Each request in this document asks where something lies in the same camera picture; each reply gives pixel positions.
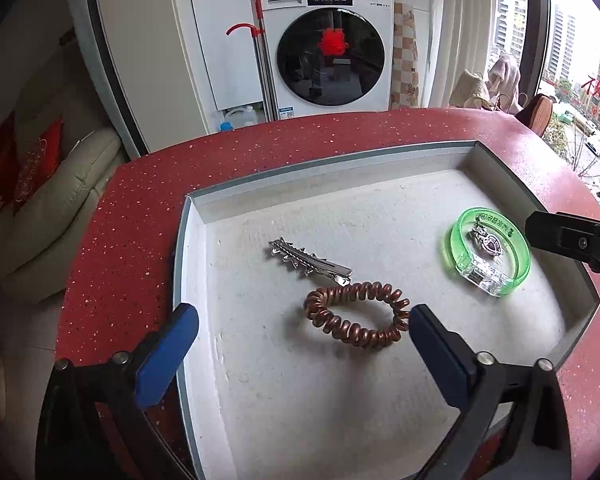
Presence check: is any wicker chair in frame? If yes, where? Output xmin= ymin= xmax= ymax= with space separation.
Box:
xmin=514 ymin=94 xmax=553 ymax=136

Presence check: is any silver brooch with purple stone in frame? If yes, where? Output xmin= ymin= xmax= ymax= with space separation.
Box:
xmin=467 ymin=225 xmax=506 ymax=261

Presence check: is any silver spiked hair clip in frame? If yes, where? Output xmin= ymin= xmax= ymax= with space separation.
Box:
xmin=268 ymin=237 xmax=353 ymax=278

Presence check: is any pole with red hook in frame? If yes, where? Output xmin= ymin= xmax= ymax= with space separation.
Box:
xmin=225 ymin=0 xmax=277 ymax=123

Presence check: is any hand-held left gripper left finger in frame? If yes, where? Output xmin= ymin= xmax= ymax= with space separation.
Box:
xmin=36 ymin=302 xmax=201 ymax=480

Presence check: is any green translucent bracelet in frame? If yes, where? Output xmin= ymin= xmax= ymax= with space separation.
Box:
xmin=439 ymin=206 xmax=532 ymax=298

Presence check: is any brown spiral hair tie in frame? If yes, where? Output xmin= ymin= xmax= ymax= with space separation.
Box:
xmin=303 ymin=281 xmax=412 ymax=347

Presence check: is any white cabinet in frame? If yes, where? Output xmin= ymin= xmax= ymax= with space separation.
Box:
xmin=167 ymin=0 xmax=271 ymax=133

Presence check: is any red cushion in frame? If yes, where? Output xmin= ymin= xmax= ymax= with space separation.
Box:
xmin=0 ymin=115 xmax=63 ymax=216

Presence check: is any white shallow tray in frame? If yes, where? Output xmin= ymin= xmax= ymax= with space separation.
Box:
xmin=172 ymin=140 xmax=600 ymax=480

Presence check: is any clear plastic jug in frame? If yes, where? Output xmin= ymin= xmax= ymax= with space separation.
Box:
xmin=219 ymin=104 xmax=258 ymax=133

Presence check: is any cream leather sofa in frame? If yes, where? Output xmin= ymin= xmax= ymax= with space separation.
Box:
xmin=0 ymin=110 xmax=126 ymax=306

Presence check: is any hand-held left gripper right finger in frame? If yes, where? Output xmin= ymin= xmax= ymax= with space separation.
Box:
xmin=409 ymin=303 xmax=573 ymax=480

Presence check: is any cream curtain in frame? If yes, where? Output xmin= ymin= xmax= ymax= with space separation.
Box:
xmin=425 ymin=0 xmax=498 ymax=108

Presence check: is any beige cloth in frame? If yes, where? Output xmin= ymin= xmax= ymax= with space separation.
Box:
xmin=450 ymin=69 xmax=491 ymax=110

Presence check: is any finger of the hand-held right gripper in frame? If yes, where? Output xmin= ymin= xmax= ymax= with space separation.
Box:
xmin=525 ymin=211 xmax=600 ymax=293

